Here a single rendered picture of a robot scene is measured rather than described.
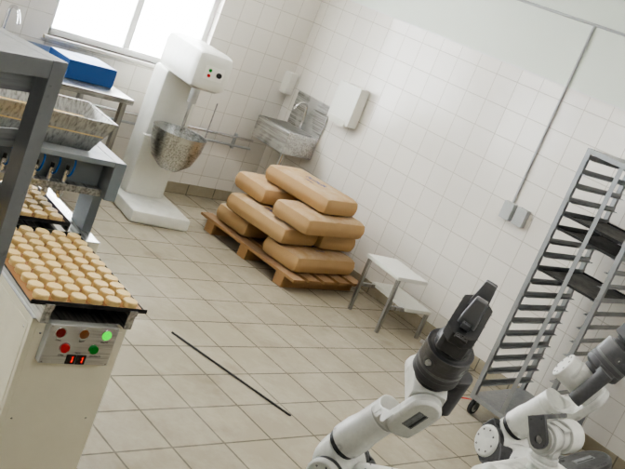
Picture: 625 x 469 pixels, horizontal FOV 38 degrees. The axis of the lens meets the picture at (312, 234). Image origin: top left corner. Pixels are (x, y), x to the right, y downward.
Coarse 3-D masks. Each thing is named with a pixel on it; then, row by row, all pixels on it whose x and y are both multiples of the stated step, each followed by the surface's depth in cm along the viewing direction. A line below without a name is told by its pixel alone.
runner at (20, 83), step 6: (0, 72) 133; (6, 72) 134; (0, 78) 133; (6, 78) 134; (12, 78) 135; (18, 78) 136; (24, 78) 137; (30, 78) 138; (0, 84) 134; (6, 84) 135; (12, 84) 136; (18, 84) 137; (24, 84) 138; (30, 84) 138; (18, 90) 137; (24, 90) 138; (30, 90) 139
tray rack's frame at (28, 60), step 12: (0, 36) 138; (12, 36) 141; (0, 48) 128; (12, 48) 132; (24, 48) 136; (36, 48) 140; (0, 60) 128; (12, 60) 130; (24, 60) 132; (36, 60) 134; (48, 60) 135; (12, 72) 131; (24, 72) 133; (36, 72) 134; (48, 72) 136
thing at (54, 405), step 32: (0, 288) 300; (0, 320) 297; (32, 320) 280; (64, 320) 286; (96, 320) 295; (0, 352) 294; (32, 352) 284; (0, 384) 290; (32, 384) 289; (64, 384) 297; (96, 384) 304; (0, 416) 288; (32, 416) 295; (64, 416) 302; (0, 448) 293; (32, 448) 300; (64, 448) 308
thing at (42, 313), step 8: (8, 272) 299; (16, 288) 293; (24, 296) 288; (32, 304) 283; (40, 304) 279; (48, 304) 276; (32, 312) 282; (40, 312) 278; (48, 312) 278; (40, 320) 277; (48, 320) 279
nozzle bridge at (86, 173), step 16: (48, 144) 339; (48, 160) 345; (64, 160) 349; (80, 160) 343; (96, 160) 347; (112, 160) 352; (0, 176) 331; (80, 176) 355; (96, 176) 359; (112, 176) 353; (80, 192) 352; (96, 192) 356; (112, 192) 356; (80, 208) 371; (96, 208) 368; (80, 224) 370
